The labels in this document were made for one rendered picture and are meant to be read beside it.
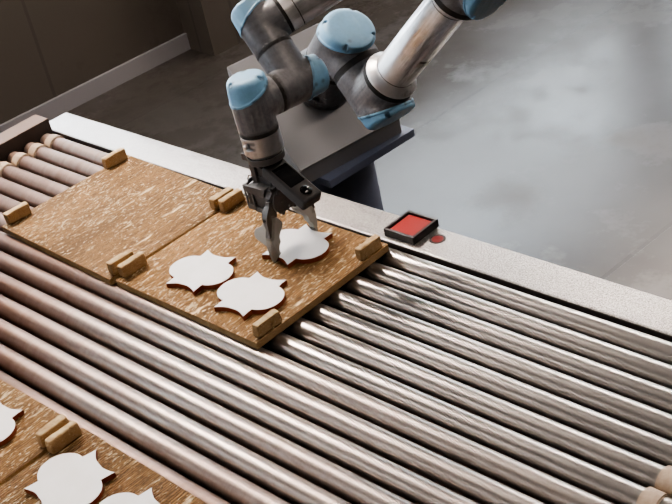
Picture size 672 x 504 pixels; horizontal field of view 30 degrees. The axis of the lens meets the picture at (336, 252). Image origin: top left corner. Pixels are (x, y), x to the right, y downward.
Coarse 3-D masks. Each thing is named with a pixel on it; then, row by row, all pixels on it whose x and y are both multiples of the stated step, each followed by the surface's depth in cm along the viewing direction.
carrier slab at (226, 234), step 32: (224, 224) 254; (256, 224) 252; (288, 224) 249; (320, 224) 247; (160, 256) 248; (224, 256) 244; (256, 256) 241; (352, 256) 235; (128, 288) 242; (160, 288) 238; (288, 288) 230; (320, 288) 228; (224, 320) 225; (256, 320) 223; (288, 320) 222
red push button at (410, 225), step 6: (408, 216) 245; (414, 216) 244; (402, 222) 243; (408, 222) 243; (414, 222) 242; (420, 222) 242; (426, 222) 241; (390, 228) 242; (396, 228) 242; (402, 228) 241; (408, 228) 241; (414, 228) 240; (420, 228) 240; (408, 234) 239; (414, 234) 239
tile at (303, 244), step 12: (300, 228) 245; (288, 240) 242; (300, 240) 241; (312, 240) 240; (324, 240) 239; (288, 252) 238; (300, 252) 237; (312, 252) 237; (324, 252) 236; (288, 264) 235
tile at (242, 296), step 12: (252, 276) 233; (228, 288) 232; (240, 288) 231; (252, 288) 230; (264, 288) 229; (276, 288) 228; (228, 300) 228; (240, 300) 227; (252, 300) 227; (264, 300) 226; (276, 300) 225; (240, 312) 224; (252, 312) 225; (264, 312) 224
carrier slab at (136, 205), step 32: (128, 160) 288; (64, 192) 280; (96, 192) 277; (128, 192) 274; (160, 192) 271; (192, 192) 268; (32, 224) 270; (64, 224) 267; (96, 224) 264; (128, 224) 262; (160, 224) 259; (192, 224) 257; (64, 256) 256; (96, 256) 253
